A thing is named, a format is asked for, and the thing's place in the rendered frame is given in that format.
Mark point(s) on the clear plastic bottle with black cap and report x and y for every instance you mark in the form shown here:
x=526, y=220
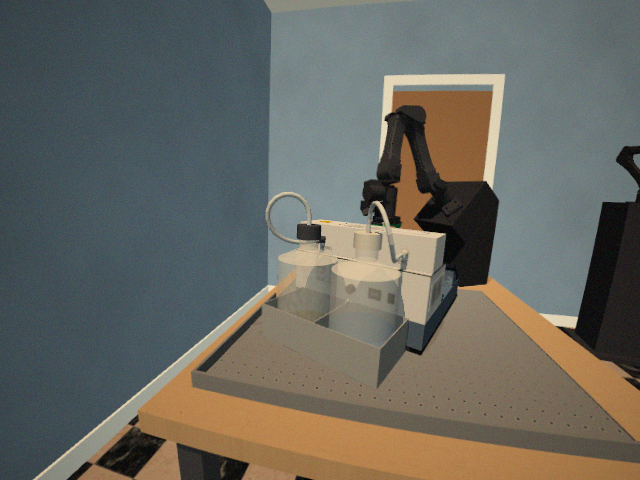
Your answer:
x=304, y=276

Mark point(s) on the clear plastic bottle with beige cap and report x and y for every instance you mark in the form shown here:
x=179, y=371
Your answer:
x=364, y=293

